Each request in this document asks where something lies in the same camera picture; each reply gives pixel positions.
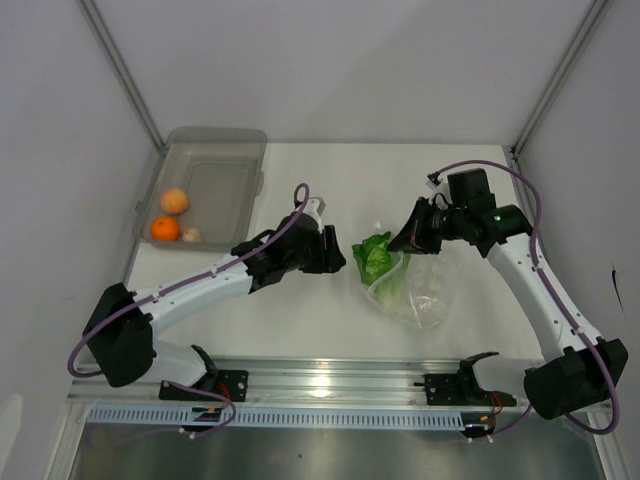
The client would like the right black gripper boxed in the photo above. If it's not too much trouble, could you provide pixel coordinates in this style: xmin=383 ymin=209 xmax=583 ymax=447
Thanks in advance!
xmin=387 ymin=197 xmax=468 ymax=256

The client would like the green plastic lettuce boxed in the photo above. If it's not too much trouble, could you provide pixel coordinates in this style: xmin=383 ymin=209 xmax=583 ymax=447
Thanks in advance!
xmin=352 ymin=231 xmax=411 ymax=314

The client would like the clear zip top bag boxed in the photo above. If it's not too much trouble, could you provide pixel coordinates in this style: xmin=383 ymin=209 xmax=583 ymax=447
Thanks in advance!
xmin=372 ymin=223 xmax=462 ymax=329

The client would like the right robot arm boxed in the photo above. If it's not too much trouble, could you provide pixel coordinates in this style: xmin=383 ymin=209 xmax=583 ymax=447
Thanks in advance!
xmin=388 ymin=160 xmax=628 ymax=423

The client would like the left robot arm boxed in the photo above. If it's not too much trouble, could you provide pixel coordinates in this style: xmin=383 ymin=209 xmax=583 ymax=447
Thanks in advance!
xmin=83 ymin=214 xmax=346 ymax=400

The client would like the small garlic bulb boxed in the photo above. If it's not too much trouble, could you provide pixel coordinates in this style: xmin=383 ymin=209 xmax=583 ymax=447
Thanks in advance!
xmin=182 ymin=228 xmax=202 ymax=243

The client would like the clear plastic container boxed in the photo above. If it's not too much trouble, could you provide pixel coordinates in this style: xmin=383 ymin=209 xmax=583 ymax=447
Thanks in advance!
xmin=136 ymin=127 xmax=267 ymax=252

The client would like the peach fruit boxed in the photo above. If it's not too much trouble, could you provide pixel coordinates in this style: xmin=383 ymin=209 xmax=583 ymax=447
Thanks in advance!
xmin=160 ymin=188 xmax=189 ymax=216

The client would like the orange fruit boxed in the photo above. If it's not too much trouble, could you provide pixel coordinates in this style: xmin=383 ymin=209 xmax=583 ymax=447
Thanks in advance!
xmin=149 ymin=216 xmax=181 ymax=242

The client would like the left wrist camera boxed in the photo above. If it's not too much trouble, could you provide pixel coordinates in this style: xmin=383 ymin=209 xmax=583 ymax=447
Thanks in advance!
xmin=304 ymin=197 xmax=326 ymax=218

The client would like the aluminium mounting rail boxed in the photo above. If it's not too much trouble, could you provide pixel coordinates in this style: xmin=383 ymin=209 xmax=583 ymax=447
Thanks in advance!
xmin=67 ymin=355 xmax=614 ymax=411

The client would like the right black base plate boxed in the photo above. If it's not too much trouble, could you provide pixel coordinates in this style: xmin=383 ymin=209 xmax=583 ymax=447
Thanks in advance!
xmin=414 ymin=373 xmax=517 ymax=407

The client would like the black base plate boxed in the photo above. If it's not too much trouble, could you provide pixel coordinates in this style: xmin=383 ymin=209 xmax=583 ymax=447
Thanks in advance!
xmin=159 ymin=370 xmax=249 ymax=402
xmin=414 ymin=373 xmax=517 ymax=407

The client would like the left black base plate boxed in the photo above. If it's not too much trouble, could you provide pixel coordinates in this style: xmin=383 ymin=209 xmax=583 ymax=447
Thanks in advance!
xmin=159 ymin=370 xmax=249 ymax=402

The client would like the white slotted cable duct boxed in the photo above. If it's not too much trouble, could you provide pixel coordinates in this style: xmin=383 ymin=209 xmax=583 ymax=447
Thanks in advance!
xmin=87 ymin=404 xmax=465 ymax=431

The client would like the right aluminium frame post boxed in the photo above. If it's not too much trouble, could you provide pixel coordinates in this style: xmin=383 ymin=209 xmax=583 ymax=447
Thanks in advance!
xmin=510 ymin=0 xmax=614 ymax=161

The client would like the aluminium frame post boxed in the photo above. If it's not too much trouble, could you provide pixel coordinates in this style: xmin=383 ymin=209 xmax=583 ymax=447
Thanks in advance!
xmin=510 ymin=0 xmax=614 ymax=161
xmin=76 ymin=0 xmax=165 ymax=153

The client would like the left aluminium frame post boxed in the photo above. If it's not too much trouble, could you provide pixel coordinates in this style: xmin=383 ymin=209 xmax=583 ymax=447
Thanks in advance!
xmin=76 ymin=0 xmax=165 ymax=153

